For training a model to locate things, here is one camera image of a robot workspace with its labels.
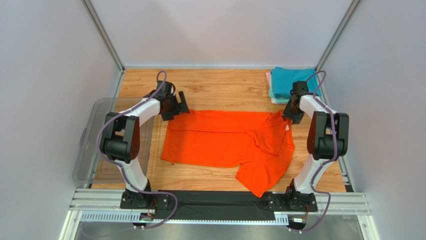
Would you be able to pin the right aluminium corner post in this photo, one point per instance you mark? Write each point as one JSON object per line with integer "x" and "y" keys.
{"x": 343, "y": 24}

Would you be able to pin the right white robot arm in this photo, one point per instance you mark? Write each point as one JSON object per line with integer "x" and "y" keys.
{"x": 328, "y": 139}

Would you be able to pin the left aluminium corner post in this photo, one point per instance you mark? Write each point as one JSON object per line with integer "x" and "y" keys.
{"x": 97, "y": 22}

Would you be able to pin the clear plastic bin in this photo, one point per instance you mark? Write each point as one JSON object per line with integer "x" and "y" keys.
{"x": 90, "y": 167}

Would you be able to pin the aluminium corner post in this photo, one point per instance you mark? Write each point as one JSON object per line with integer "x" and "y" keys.
{"x": 343, "y": 24}
{"x": 97, "y": 22}

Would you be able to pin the teal folded t shirt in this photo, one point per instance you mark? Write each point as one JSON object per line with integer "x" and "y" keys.
{"x": 282, "y": 80}

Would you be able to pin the orange t shirt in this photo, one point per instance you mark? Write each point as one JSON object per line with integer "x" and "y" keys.
{"x": 260, "y": 144}

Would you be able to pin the mint folded t shirt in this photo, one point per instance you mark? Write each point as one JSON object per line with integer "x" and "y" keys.
{"x": 276, "y": 101}

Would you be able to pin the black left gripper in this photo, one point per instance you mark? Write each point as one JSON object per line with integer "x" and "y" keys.
{"x": 168, "y": 115}

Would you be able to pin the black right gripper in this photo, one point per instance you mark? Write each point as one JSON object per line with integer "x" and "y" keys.
{"x": 293, "y": 116}

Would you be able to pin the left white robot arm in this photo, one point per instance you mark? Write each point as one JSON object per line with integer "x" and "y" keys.
{"x": 119, "y": 142}

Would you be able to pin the aluminium frame rail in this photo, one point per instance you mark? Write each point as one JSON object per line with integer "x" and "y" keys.
{"x": 103, "y": 205}

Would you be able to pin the pink folded t shirt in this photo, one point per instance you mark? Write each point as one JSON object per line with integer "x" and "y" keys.
{"x": 268, "y": 78}

